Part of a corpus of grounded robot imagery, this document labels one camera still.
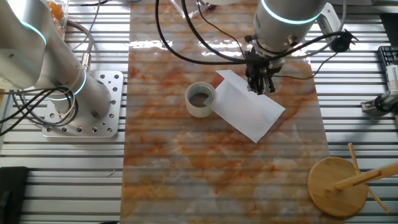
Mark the clear plastic fruit box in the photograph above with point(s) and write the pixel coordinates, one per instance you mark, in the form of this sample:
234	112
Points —
65	21

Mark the grey metal clamp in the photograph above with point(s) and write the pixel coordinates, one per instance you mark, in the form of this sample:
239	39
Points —
377	105

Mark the black keyboard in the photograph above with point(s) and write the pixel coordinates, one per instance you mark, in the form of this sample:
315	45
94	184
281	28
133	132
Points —
388	56

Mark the clear packing tape roll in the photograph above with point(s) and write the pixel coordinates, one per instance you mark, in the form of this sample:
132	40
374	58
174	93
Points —
199	112

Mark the clear plastic long box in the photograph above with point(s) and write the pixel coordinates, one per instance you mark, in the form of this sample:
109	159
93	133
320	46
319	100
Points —
178	7

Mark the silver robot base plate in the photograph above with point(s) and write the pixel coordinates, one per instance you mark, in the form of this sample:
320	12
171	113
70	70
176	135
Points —
115	93

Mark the orange fruit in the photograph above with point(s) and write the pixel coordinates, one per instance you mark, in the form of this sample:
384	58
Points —
56	11

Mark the wooden mug tree stand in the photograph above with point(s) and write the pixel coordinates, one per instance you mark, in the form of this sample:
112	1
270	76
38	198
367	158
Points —
332	193

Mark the orange marble pattern mat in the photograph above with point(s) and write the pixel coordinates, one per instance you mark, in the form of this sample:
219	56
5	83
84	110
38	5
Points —
186	171

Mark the white paper sheet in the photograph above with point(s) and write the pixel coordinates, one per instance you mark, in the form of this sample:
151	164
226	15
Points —
245	115

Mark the ribbed silver camera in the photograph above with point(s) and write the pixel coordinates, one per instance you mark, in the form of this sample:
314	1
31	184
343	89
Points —
392	77

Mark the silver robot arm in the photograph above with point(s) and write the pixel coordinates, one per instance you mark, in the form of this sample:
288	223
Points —
31	46

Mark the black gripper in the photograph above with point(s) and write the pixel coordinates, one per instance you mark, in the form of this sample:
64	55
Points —
262	67

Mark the black box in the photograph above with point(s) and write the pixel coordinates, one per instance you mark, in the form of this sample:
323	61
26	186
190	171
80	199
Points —
12	196

